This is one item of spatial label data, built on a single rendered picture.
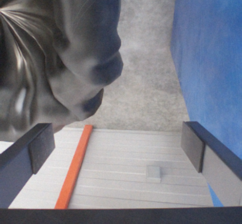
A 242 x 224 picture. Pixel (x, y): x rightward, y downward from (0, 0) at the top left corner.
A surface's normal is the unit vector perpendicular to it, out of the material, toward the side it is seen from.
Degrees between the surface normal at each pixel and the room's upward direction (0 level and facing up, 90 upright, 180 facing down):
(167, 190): 90
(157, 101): 0
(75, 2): 18
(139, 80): 0
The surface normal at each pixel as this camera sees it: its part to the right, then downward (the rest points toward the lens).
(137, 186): -0.06, -0.78
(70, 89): -0.29, 0.58
